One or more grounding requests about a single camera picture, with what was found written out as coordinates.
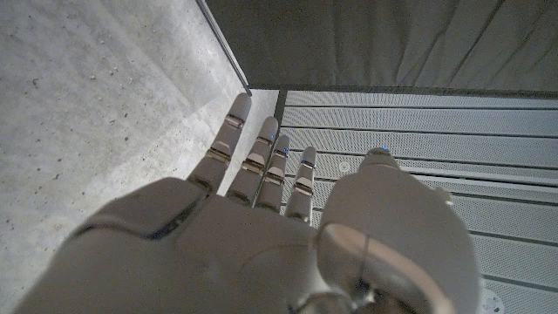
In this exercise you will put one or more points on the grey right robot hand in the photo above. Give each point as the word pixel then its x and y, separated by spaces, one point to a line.
pixel 218 253

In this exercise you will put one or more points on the round white ceiling fixture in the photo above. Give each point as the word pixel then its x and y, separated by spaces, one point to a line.
pixel 492 302
pixel 344 166

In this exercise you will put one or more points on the black backdrop stand pole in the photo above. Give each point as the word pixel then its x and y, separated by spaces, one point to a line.
pixel 222 43

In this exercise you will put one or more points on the black backdrop curtain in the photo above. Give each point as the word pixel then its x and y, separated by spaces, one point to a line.
pixel 392 39

